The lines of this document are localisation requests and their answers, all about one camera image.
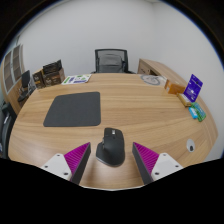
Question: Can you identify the small blue package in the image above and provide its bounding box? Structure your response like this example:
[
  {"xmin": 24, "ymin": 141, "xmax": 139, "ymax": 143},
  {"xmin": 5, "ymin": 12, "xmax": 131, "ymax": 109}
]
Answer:
[{"xmin": 188, "ymin": 105, "xmax": 198, "ymax": 120}]

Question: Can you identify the wooden side desk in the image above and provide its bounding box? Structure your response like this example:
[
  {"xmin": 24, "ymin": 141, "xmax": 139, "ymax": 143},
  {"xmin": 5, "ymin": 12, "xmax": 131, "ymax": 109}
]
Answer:
[{"xmin": 137, "ymin": 58, "xmax": 188, "ymax": 88}]

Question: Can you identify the white round cable grommet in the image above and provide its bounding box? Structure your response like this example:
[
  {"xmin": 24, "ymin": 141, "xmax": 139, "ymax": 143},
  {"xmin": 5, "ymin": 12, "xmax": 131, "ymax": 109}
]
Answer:
[{"xmin": 186, "ymin": 138, "xmax": 196, "ymax": 154}]

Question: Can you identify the wooden shelf unit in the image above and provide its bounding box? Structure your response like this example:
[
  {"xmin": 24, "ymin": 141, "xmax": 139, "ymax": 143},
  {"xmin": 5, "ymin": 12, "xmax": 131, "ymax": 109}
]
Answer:
[{"xmin": 0, "ymin": 44, "xmax": 28, "ymax": 108}]

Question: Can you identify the small black chair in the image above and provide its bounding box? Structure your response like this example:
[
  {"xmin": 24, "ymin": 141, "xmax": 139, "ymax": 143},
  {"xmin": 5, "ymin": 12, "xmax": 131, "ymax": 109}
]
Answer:
[{"xmin": 17, "ymin": 69, "xmax": 37, "ymax": 103}]

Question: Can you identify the white printed leaflet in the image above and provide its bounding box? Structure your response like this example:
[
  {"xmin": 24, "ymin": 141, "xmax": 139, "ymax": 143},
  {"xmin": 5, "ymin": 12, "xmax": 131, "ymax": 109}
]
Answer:
[{"xmin": 61, "ymin": 74, "xmax": 92, "ymax": 86}]

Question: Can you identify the dark grey mouse pad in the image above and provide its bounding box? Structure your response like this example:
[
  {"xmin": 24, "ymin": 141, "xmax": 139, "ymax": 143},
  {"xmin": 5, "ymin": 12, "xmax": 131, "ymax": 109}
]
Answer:
[{"xmin": 42, "ymin": 91, "xmax": 102, "ymax": 128}]

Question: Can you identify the black padded office chair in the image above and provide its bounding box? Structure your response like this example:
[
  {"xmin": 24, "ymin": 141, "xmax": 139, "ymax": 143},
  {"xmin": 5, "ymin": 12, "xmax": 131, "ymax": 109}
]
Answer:
[{"xmin": 0, "ymin": 101, "xmax": 18, "ymax": 159}]

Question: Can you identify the small tan box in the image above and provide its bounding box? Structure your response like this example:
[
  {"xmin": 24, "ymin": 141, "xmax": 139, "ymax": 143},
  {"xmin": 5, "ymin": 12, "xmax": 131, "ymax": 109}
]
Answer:
[{"xmin": 176, "ymin": 93, "xmax": 193, "ymax": 108}]

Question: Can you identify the small brown cardboard box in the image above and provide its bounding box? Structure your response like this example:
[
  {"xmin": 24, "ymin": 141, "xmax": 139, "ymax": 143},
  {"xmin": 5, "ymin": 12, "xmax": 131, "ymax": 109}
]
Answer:
[{"xmin": 32, "ymin": 69, "xmax": 46, "ymax": 90}]

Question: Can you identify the green package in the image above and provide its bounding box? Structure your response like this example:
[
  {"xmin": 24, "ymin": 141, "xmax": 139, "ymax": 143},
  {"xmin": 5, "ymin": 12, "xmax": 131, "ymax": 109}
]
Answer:
[{"xmin": 192, "ymin": 101, "xmax": 207, "ymax": 123}]

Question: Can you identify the white sheet with grey ring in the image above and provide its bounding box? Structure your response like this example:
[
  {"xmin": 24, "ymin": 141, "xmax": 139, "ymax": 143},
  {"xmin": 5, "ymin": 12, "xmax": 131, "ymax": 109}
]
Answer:
[{"xmin": 139, "ymin": 73, "xmax": 167, "ymax": 87}]

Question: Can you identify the black computer mouse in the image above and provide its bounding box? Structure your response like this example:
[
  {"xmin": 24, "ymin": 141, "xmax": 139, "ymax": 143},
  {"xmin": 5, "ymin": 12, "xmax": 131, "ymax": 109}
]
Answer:
[{"xmin": 95, "ymin": 127, "xmax": 126, "ymax": 168}]

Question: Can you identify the black product box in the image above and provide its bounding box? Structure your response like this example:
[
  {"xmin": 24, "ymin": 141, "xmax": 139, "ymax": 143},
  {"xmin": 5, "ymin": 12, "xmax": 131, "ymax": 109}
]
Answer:
[{"xmin": 42, "ymin": 59, "xmax": 63, "ymax": 75}]

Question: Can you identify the orange cardboard box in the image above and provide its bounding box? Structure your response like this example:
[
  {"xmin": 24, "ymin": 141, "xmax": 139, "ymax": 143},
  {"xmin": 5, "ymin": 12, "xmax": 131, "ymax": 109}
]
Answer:
[{"xmin": 164, "ymin": 79, "xmax": 186, "ymax": 95}]

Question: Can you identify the large brown cardboard box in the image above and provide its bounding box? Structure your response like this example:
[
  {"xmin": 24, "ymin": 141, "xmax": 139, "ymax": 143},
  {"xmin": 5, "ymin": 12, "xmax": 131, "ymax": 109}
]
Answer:
[{"xmin": 42, "ymin": 67, "xmax": 66, "ymax": 88}]

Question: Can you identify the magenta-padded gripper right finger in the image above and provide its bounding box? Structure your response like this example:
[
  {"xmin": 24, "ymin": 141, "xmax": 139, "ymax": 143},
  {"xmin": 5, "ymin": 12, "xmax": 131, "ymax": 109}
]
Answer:
[{"xmin": 132, "ymin": 141, "xmax": 184, "ymax": 185}]

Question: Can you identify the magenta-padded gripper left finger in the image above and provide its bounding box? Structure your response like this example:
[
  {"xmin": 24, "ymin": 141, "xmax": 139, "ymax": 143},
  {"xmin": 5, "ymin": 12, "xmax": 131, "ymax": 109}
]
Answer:
[{"xmin": 40, "ymin": 141, "xmax": 92, "ymax": 185}]

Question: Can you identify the black mesh office chair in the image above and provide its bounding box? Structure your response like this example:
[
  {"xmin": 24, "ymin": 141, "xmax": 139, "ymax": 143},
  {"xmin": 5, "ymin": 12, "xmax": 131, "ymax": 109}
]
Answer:
[{"xmin": 91, "ymin": 48, "xmax": 136, "ymax": 75}]

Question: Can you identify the purple card package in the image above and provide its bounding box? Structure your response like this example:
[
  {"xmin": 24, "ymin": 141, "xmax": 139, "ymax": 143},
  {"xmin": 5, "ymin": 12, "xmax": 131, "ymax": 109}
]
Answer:
[{"xmin": 183, "ymin": 73, "xmax": 204, "ymax": 103}]

